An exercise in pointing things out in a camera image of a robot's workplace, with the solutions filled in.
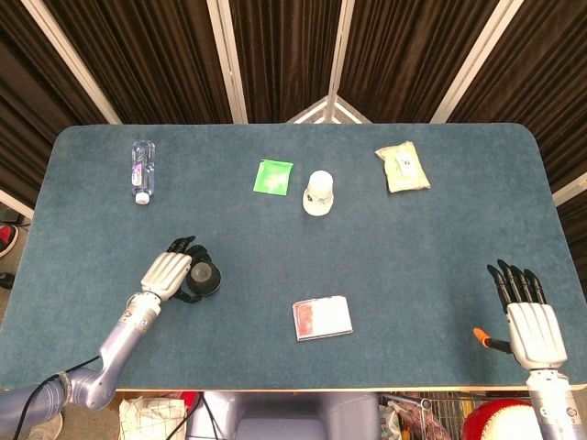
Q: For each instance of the red and black shoe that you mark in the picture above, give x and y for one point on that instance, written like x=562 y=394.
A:
x=7 y=236

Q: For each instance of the white checked bag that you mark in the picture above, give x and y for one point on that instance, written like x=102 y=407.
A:
x=151 y=419

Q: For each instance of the white partition foot frame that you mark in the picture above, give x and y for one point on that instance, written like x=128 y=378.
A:
x=326 y=110

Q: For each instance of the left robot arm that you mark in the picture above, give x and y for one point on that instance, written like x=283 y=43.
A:
x=119 y=339

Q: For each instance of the blue-grey robot torso base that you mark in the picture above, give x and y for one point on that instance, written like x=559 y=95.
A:
x=284 y=412

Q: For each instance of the black round object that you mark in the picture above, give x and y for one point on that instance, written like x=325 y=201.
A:
x=204 y=277

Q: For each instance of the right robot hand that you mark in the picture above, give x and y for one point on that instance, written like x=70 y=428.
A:
x=536 y=334

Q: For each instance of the white partition floor bar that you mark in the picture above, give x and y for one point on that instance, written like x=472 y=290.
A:
x=571 y=188
x=14 y=201

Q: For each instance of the dark brown pleated curtain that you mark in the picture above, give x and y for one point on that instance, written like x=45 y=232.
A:
x=284 y=46

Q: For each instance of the clear red white card box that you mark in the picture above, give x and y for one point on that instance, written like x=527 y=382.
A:
x=323 y=318

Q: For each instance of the green foil sachet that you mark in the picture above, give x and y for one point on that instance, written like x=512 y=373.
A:
x=273 y=178

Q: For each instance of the yellowish wet wipes pack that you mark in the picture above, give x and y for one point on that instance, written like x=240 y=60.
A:
x=403 y=167

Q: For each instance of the white partition post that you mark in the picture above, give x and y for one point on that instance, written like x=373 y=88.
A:
x=227 y=59
x=472 y=64
x=341 y=46
x=69 y=59

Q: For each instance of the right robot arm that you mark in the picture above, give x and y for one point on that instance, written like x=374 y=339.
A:
x=550 y=403

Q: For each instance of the red and white ball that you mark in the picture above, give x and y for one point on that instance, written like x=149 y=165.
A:
x=481 y=421

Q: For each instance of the clear plastic water bottle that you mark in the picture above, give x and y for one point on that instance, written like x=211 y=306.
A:
x=143 y=169

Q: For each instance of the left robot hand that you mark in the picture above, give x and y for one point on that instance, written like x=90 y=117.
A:
x=165 y=275

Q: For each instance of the blue felt table cover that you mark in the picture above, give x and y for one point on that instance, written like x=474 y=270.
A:
x=413 y=256

